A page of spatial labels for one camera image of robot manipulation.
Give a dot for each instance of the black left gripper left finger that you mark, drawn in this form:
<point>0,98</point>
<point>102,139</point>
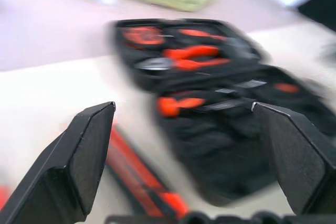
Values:
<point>65,161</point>

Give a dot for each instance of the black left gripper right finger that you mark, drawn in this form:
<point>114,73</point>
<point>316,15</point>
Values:
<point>299,155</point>

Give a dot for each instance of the orange black utility knife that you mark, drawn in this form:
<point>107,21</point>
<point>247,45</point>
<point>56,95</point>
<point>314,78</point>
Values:
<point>181,104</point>

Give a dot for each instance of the orange black spirit level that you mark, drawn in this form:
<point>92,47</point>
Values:
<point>143,174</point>

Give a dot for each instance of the black object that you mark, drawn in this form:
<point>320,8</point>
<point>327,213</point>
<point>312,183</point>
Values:
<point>319,5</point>

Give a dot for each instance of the black open tool case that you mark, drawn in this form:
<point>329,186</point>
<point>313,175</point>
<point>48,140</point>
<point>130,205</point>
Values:
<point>210,103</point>

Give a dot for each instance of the orange black tape measure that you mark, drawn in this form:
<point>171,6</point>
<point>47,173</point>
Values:
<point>143,36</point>

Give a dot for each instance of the orange black screwdriver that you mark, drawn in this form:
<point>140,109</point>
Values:
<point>203,34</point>

